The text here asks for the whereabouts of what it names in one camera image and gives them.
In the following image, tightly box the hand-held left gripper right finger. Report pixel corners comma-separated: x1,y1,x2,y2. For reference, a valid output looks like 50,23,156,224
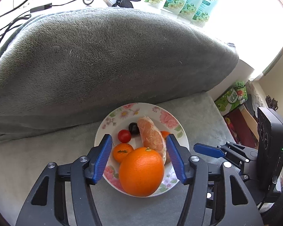
165,134,265,226

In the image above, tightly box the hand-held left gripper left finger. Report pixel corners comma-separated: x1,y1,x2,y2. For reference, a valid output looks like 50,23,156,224
15,134,113,226

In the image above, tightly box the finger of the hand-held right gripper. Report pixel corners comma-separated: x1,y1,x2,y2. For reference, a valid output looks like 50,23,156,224
193,141,258,167
236,163,258,182

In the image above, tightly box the white floral plate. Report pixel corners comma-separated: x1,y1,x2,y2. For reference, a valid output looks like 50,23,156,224
94,102,190,197

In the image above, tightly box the small cherry tomato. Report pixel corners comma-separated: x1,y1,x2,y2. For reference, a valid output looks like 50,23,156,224
118,129,132,143

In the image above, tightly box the peeled pomelo segment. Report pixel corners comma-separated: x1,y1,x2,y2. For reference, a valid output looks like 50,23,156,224
137,116,167,164

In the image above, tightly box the large orange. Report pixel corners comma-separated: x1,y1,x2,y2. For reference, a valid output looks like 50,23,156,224
118,147,165,197

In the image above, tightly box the red box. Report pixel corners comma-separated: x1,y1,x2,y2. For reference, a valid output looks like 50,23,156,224
224,108,258,149

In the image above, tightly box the small dark figurine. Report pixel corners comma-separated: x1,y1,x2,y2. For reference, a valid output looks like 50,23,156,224
266,95,279,111

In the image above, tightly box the green snack packet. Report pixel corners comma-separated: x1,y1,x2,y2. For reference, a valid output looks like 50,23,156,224
214,81,248,118

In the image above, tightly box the white lace cloth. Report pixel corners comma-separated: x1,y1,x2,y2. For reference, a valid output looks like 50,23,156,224
246,80,267,115

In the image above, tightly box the grey fleece blanket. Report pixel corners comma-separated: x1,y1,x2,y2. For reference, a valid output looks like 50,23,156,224
0,7,240,142

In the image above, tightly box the small black adapter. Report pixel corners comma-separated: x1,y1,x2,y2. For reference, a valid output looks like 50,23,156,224
29,3,53,14

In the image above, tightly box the black cable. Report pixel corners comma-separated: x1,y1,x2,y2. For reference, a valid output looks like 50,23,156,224
0,3,32,59

